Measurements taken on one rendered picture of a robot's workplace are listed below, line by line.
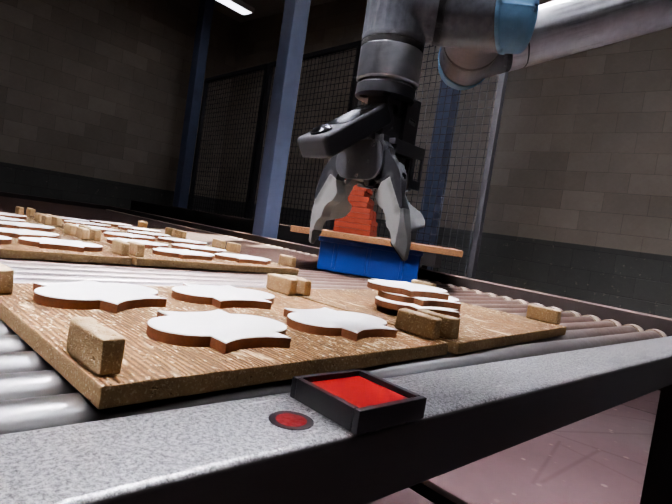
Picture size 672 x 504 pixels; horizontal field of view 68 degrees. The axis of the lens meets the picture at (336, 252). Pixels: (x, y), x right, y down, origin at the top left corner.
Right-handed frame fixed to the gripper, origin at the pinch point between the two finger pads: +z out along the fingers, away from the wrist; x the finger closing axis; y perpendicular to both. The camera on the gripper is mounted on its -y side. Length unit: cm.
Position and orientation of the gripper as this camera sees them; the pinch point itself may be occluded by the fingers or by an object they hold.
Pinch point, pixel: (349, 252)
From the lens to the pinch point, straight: 59.3
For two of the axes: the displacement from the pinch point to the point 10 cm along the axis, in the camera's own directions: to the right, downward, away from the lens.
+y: 6.8, 0.7, 7.3
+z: -1.5, 9.9, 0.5
